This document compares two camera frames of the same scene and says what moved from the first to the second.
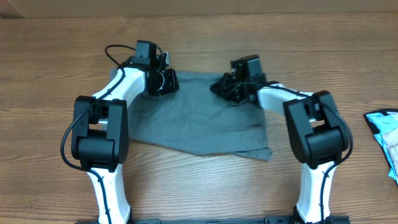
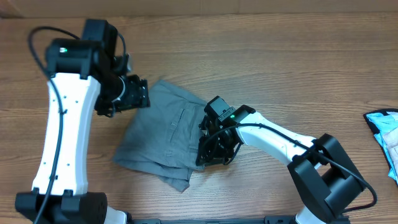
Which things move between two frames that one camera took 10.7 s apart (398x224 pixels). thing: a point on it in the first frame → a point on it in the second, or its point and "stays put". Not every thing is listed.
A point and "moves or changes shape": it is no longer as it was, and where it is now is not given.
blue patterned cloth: [384, 124] stays put
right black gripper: [222, 89] → [211, 156]
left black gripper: [171, 83] → [138, 98]
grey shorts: [194, 119] moves or changes shape
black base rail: [337, 219] stays put
